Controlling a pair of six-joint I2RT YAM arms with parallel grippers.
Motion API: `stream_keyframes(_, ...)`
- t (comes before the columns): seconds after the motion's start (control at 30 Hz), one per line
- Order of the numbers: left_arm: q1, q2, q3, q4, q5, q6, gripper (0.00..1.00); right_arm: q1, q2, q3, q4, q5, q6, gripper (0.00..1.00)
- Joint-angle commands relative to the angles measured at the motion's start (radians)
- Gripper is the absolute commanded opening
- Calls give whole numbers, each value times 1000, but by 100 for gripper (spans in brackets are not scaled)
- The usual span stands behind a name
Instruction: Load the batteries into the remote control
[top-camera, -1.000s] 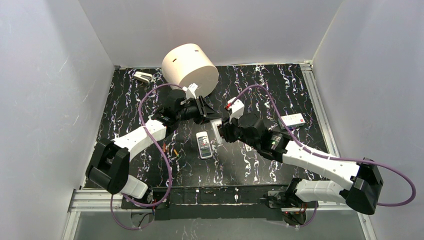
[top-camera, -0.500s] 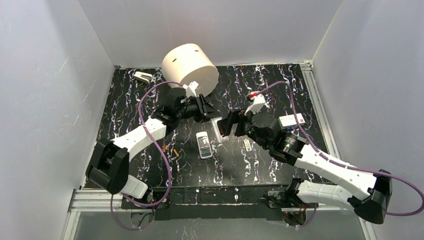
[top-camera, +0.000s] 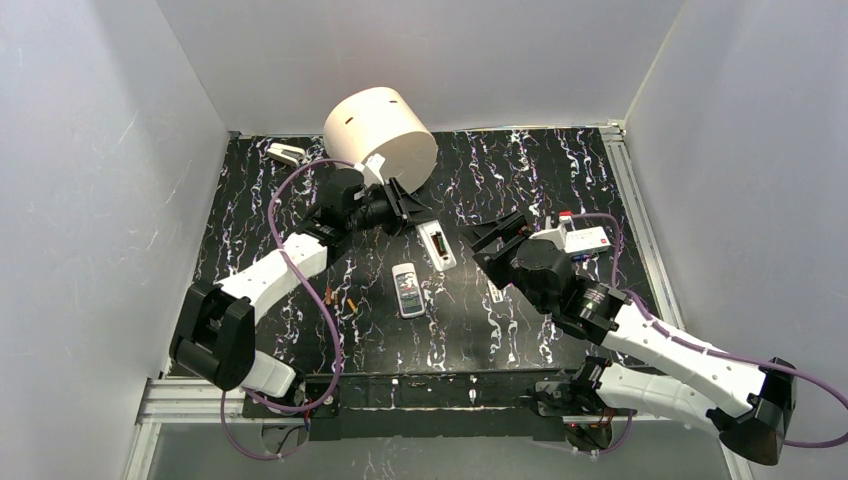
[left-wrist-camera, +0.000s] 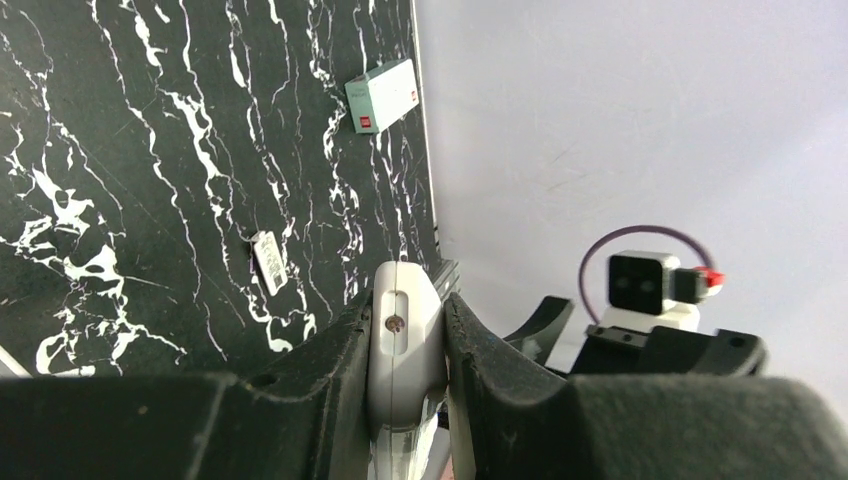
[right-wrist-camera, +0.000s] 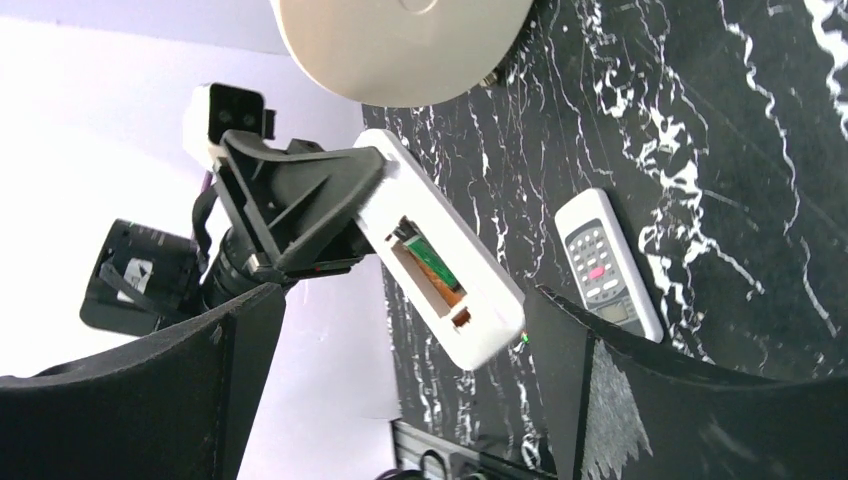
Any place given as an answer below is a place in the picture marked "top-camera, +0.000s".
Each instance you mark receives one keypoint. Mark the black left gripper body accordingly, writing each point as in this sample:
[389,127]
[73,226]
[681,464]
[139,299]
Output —
[396,206]

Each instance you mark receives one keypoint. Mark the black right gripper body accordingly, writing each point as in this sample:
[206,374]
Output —
[501,243]

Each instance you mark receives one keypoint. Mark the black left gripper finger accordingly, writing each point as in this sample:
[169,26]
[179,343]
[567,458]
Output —
[399,199]
[411,213]

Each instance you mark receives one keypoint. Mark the white remote battery cover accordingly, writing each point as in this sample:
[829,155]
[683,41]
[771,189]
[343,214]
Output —
[496,294]

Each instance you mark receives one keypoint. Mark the white remote control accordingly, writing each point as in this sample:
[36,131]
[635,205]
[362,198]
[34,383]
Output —
[436,245]

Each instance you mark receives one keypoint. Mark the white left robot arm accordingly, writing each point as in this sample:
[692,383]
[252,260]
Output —
[215,333]

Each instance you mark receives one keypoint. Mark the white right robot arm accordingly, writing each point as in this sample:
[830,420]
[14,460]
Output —
[747,404]

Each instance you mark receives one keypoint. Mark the small grey remote control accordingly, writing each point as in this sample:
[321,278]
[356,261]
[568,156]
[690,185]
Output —
[409,295]

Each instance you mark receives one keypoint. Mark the white cylindrical container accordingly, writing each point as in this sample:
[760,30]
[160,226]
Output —
[379,121]

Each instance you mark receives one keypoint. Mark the white battery box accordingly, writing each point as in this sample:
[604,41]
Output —
[586,242]

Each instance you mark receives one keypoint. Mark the white stapler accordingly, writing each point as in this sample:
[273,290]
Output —
[286,154]

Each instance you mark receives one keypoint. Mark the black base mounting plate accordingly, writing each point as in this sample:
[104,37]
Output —
[534,404]

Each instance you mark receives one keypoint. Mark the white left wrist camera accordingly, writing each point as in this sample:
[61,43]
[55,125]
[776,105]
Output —
[370,168]

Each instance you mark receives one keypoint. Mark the aluminium frame rail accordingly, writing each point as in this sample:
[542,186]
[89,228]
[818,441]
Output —
[613,138]

